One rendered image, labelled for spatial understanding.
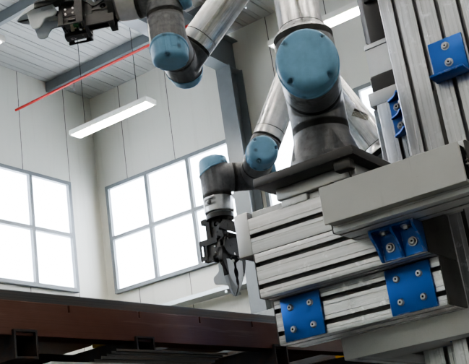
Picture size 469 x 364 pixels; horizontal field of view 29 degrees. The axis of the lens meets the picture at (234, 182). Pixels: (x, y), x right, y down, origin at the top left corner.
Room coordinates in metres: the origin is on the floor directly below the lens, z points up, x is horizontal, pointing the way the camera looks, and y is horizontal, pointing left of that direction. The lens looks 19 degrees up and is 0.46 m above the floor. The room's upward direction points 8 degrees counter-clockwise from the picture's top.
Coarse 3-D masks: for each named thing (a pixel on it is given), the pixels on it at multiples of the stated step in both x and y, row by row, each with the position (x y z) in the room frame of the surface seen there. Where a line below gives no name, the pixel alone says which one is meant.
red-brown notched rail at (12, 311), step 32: (0, 320) 1.49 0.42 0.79; (32, 320) 1.54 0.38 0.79; (64, 320) 1.60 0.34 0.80; (96, 320) 1.66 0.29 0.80; (128, 320) 1.73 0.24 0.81; (160, 320) 1.80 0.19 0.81; (192, 320) 1.88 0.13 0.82; (224, 320) 1.97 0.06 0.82; (288, 352) 2.21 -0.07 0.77; (320, 352) 2.29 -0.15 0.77
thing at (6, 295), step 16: (64, 304) 1.66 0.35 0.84; (80, 304) 1.69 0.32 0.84; (96, 304) 1.73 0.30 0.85; (112, 304) 1.76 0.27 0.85; (128, 304) 1.79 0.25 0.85; (144, 304) 1.83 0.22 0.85; (256, 320) 2.13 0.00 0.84; (272, 320) 2.19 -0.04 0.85; (48, 352) 2.01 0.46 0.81; (64, 352) 2.04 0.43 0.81
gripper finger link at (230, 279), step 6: (228, 264) 2.15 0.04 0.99; (222, 270) 2.17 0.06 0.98; (228, 270) 2.15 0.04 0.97; (216, 276) 2.18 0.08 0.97; (222, 276) 2.17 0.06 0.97; (228, 276) 2.15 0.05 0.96; (234, 276) 2.16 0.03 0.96; (216, 282) 2.18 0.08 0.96; (222, 282) 2.17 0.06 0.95; (228, 282) 2.16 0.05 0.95; (234, 282) 2.16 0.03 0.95; (234, 288) 2.16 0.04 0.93; (234, 294) 2.17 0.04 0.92
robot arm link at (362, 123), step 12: (348, 96) 2.21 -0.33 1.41; (348, 108) 2.21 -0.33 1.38; (360, 108) 2.22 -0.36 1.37; (348, 120) 2.22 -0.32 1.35; (360, 120) 2.22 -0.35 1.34; (372, 120) 2.22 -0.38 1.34; (360, 132) 2.22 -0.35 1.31; (372, 132) 2.22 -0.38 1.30; (360, 144) 2.25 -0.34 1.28; (372, 144) 2.23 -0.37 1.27
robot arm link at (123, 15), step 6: (114, 0) 1.59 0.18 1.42; (120, 0) 1.59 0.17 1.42; (126, 0) 1.59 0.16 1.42; (132, 0) 1.59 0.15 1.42; (114, 6) 1.60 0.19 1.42; (120, 6) 1.60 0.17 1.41; (126, 6) 1.60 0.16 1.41; (132, 6) 1.60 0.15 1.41; (120, 12) 1.61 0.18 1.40; (126, 12) 1.61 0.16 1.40; (132, 12) 1.61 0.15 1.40; (120, 18) 1.62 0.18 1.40; (126, 18) 1.62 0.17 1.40; (132, 18) 1.63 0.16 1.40; (138, 18) 1.63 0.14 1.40
